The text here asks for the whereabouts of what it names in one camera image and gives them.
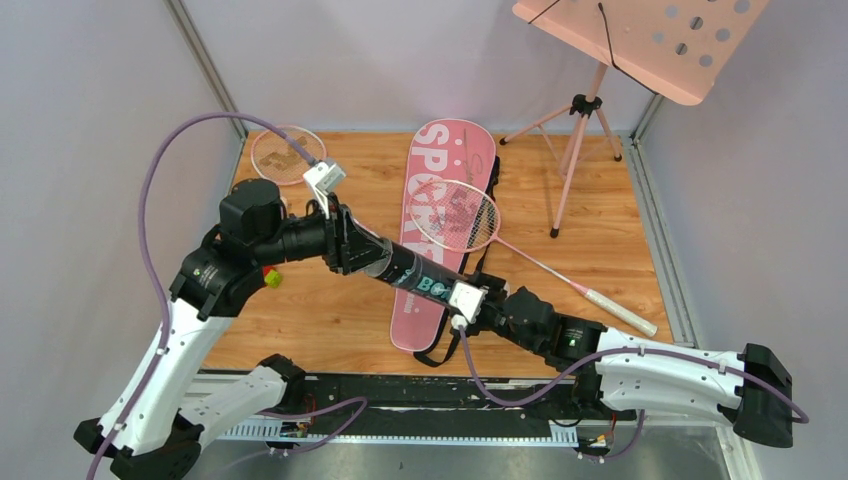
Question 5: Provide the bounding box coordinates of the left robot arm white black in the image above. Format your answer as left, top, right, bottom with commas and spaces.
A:
74, 179, 393, 479

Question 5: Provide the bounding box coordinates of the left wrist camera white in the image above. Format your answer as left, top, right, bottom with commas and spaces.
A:
302, 158, 347, 219

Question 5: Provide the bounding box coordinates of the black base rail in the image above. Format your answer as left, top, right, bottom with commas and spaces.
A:
221, 373, 637, 447

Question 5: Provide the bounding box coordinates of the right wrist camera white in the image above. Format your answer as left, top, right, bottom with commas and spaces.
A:
448, 282, 486, 330

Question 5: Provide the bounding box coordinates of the yellow red green toy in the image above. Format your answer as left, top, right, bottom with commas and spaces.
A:
263, 266, 282, 289

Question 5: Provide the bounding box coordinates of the pink music stand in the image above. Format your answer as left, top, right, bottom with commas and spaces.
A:
500, 0, 767, 237

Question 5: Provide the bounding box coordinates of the pink racket far left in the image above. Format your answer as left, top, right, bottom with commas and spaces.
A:
250, 125, 327, 186

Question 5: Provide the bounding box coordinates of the black shuttlecock tube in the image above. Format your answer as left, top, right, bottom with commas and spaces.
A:
373, 241, 466, 307

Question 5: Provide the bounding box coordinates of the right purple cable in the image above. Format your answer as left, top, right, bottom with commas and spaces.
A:
457, 324, 811, 425

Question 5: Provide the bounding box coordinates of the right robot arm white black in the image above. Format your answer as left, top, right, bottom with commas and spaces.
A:
448, 282, 809, 448

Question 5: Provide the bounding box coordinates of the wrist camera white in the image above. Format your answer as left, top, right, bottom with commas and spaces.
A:
302, 158, 347, 219
448, 282, 486, 330

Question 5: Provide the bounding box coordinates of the pink racket bag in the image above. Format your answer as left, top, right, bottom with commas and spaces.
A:
390, 118, 500, 368

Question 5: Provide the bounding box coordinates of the pink racket on bag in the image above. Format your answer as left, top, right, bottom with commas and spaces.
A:
407, 179, 658, 337

